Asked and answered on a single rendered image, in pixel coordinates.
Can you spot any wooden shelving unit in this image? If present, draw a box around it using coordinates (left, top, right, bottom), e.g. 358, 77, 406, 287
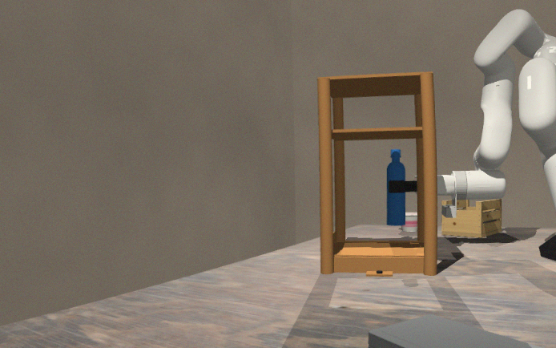
317, 71, 437, 277

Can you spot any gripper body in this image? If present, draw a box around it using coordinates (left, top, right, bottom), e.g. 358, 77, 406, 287
437, 171, 457, 200

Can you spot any blue cylinder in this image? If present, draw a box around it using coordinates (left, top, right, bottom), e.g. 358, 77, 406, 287
387, 149, 405, 225

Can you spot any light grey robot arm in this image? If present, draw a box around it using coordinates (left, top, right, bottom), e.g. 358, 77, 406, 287
442, 9, 556, 218

